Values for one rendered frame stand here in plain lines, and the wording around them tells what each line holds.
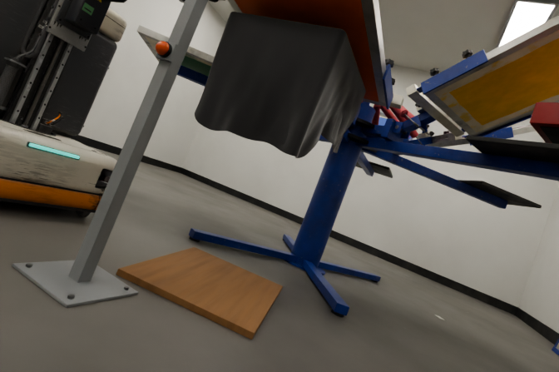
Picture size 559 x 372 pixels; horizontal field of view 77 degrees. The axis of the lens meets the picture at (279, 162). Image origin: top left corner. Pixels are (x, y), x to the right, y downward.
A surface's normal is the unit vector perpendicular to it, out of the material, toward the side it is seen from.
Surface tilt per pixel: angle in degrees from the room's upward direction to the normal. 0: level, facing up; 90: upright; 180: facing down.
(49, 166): 90
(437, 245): 90
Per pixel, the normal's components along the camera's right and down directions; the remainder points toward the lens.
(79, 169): 0.82, 0.29
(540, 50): 0.00, 0.87
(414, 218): -0.36, -0.21
